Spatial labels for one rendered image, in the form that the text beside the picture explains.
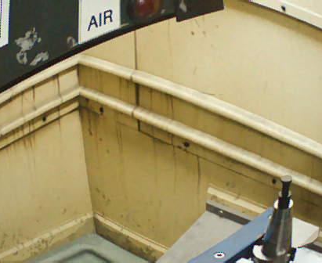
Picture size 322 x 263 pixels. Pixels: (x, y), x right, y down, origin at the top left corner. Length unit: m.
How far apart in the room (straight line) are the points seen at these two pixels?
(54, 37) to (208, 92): 1.17
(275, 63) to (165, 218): 0.55
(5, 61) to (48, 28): 0.03
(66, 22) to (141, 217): 1.48
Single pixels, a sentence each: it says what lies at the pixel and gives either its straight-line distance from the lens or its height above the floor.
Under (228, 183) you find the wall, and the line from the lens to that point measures 1.63.
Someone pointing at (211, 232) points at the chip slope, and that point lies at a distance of 1.65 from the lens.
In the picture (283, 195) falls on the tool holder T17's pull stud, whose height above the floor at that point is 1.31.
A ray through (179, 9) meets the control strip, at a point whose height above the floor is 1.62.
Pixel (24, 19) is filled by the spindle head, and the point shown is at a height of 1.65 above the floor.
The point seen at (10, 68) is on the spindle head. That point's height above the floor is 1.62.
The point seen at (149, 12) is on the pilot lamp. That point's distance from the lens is 0.46.
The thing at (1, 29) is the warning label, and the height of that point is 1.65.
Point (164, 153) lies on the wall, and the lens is 1.73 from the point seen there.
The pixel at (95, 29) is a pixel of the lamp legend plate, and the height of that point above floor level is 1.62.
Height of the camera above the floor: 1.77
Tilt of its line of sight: 27 degrees down
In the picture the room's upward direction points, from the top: 3 degrees counter-clockwise
